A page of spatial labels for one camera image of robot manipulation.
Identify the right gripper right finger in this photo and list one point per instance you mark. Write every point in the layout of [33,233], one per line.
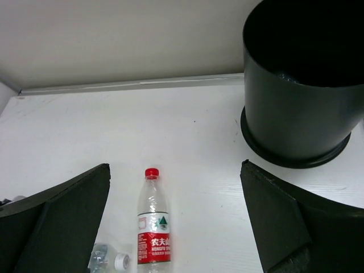
[298,231]

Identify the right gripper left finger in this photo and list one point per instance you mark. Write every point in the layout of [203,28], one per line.
[55,230]

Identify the clear bottle blue white label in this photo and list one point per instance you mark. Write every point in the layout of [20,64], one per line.
[105,258]

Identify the black cylindrical bin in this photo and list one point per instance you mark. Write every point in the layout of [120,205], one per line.
[303,74]

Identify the clear bottle red label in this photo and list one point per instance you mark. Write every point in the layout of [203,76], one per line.
[153,241]

